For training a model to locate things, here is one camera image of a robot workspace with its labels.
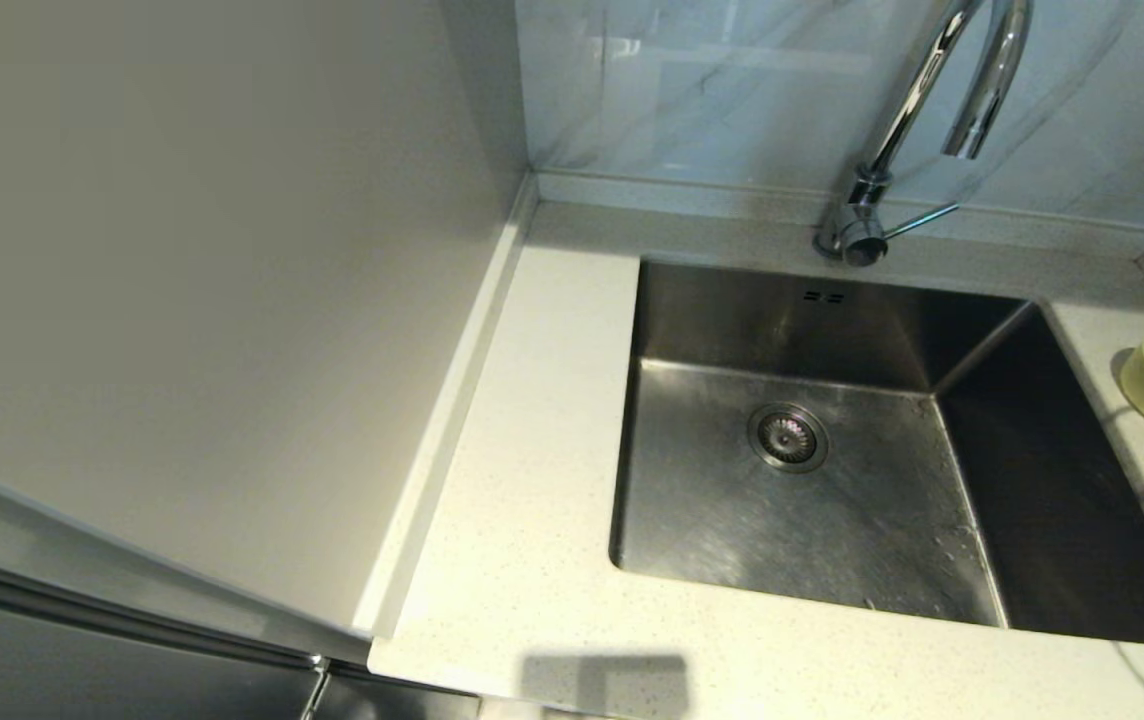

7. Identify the chrome cabinet handle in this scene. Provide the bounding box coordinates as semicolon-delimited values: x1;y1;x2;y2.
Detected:
298;652;333;720

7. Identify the grey cabinet door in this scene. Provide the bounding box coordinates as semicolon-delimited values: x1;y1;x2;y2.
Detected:
0;548;323;720

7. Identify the round metal drain strainer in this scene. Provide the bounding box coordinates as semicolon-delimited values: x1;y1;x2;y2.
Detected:
747;402;830;474

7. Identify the stainless steel sink basin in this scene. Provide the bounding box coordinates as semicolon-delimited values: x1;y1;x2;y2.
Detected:
608;256;1144;647

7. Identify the chrome gooseneck faucet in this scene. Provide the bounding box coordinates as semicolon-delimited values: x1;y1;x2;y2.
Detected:
812;0;1033;269

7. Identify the thin chrome faucet lever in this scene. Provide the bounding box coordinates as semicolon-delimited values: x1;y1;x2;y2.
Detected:
882;203;960;241

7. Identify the beige tall cabinet side panel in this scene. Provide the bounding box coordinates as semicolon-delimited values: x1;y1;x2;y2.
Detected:
0;0;538;661

